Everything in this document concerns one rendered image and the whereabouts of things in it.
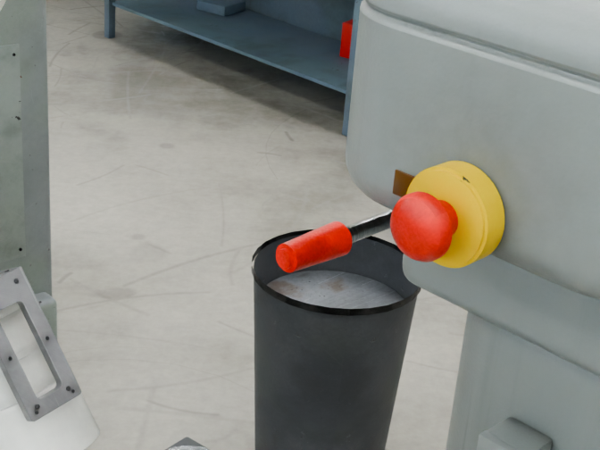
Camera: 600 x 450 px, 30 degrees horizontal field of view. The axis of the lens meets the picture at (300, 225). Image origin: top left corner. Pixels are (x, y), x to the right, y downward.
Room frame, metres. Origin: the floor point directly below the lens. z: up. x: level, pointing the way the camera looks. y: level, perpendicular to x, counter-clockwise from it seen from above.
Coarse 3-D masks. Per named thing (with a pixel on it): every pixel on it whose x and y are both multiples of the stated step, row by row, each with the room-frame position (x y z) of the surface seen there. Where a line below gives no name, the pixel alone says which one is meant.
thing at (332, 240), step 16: (336, 224) 0.67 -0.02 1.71; (352, 224) 0.68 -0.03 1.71; (368, 224) 0.69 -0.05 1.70; (384, 224) 0.70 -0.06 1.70; (304, 240) 0.64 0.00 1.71; (320, 240) 0.65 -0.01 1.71; (336, 240) 0.66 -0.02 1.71; (352, 240) 0.67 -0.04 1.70; (288, 256) 0.63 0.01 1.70; (304, 256) 0.64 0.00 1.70; (320, 256) 0.64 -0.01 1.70; (336, 256) 0.66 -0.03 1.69
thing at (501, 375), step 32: (480, 320) 0.74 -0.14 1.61; (480, 352) 0.73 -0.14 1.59; (512, 352) 0.71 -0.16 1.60; (544, 352) 0.70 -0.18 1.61; (480, 384) 0.73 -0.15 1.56; (512, 384) 0.71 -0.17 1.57; (544, 384) 0.69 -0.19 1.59; (576, 384) 0.68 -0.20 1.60; (480, 416) 0.73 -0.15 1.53; (512, 416) 0.71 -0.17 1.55; (544, 416) 0.69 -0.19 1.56; (576, 416) 0.67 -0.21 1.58; (448, 448) 0.76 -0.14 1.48; (576, 448) 0.67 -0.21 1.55
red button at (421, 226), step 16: (416, 192) 0.57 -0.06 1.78; (400, 208) 0.57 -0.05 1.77; (416, 208) 0.56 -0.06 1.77; (432, 208) 0.56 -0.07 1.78; (448, 208) 0.58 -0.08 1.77; (400, 224) 0.57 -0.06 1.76; (416, 224) 0.56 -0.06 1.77; (432, 224) 0.56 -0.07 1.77; (448, 224) 0.56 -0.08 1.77; (400, 240) 0.57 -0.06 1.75; (416, 240) 0.56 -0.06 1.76; (432, 240) 0.55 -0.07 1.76; (448, 240) 0.56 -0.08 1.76; (416, 256) 0.56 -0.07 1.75; (432, 256) 0.56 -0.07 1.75
